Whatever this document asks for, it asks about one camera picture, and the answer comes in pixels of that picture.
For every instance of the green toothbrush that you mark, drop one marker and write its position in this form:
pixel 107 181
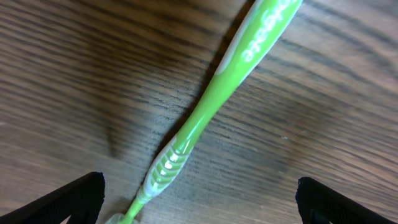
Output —
pixel 260 29

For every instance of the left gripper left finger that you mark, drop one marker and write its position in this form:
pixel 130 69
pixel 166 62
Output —
pixel 80 201

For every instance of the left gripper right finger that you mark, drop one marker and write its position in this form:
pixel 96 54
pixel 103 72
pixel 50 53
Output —
pixel 318 203

